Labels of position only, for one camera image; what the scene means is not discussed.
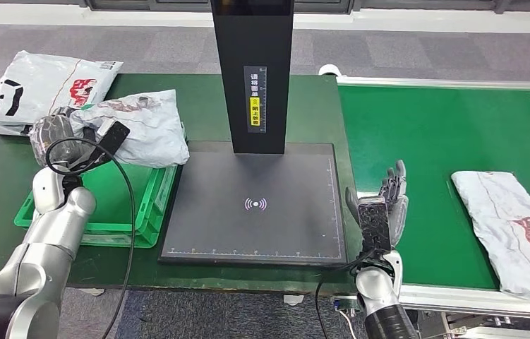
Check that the white table foot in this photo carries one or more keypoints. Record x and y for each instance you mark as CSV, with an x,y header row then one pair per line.
x,y
293,299
91,292

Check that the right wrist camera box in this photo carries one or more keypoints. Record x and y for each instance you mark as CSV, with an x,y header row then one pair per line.
x,y
374,224

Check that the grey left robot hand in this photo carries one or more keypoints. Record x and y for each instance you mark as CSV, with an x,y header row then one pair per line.
x,y
54,138

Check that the grey poly parcel red print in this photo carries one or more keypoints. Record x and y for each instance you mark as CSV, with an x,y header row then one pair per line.
x,y
152,131
507,224

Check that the white parcel bag red logo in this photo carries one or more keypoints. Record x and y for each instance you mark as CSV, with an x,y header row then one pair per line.
x,y
40,79

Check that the white conveyor roller end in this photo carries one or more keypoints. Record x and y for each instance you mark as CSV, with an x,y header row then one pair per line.
x,y
329,70

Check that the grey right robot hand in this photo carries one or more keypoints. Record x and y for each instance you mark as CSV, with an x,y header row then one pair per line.
x,y
398,206

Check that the conveyor connector block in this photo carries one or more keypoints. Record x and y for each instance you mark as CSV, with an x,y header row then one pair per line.
x,y
344,304

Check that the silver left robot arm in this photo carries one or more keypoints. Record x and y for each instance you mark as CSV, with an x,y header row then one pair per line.
x,y
49,234

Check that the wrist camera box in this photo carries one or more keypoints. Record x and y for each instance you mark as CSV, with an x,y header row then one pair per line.
x,y
112,135
374,224

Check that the dark window frame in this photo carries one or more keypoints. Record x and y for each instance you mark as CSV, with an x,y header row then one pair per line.
x,y
386,4

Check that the black inbound scanner machine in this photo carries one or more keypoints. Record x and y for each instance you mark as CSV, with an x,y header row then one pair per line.
x,y
255,47

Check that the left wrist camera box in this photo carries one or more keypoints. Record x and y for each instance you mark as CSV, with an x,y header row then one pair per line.
x,y
112,135

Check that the green conveyor belt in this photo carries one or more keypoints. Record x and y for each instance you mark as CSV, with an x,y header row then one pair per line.
x,y
433,140

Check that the silver conveyor frame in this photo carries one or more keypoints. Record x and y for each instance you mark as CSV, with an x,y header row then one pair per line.
x,y
433,83

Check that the green plastic crate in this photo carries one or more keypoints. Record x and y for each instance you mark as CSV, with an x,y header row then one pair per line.
x,y
119,206

